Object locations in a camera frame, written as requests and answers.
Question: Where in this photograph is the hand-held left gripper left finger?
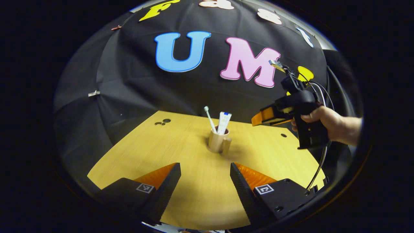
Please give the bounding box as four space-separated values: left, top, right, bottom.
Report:
97 163 181 226

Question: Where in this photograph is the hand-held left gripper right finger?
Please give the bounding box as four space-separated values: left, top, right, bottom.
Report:
230 163 319 227

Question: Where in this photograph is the white toothpaste tube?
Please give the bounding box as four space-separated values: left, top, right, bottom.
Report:
217 112 232 135

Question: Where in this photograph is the beige cup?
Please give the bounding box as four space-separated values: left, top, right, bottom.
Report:
207 126 232 154

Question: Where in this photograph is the white toothbrush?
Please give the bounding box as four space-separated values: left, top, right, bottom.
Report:
203 106 217 134

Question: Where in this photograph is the light wooden desktop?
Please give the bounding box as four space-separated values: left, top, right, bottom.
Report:
87 111 326 231

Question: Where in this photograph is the black backdrop cloth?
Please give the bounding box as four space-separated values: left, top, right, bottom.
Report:
53 0 361 182

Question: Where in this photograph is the thin gripper cable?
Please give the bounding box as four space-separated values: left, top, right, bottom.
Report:
306 81 335 191

